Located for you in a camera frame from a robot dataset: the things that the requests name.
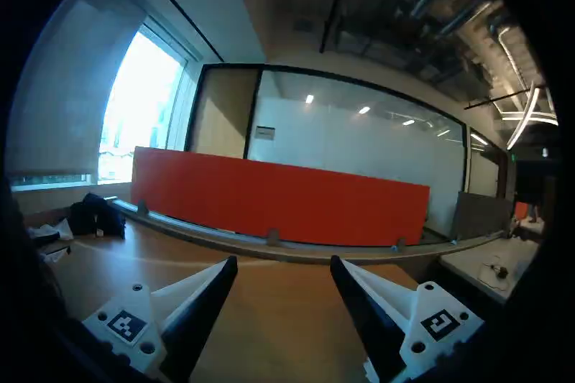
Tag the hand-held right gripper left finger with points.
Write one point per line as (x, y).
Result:
(134, 311)

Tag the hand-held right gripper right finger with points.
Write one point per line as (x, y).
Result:
(427, 306)

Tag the white desk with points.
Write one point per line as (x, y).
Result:
(489, 266)

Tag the stack of black towels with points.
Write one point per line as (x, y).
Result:
(96, 217)

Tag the grey desk screen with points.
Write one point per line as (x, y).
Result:
(483, 216)

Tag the heap of white towels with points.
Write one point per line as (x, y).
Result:
(53, 237)

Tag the red desk screen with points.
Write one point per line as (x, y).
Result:
(278, 203)

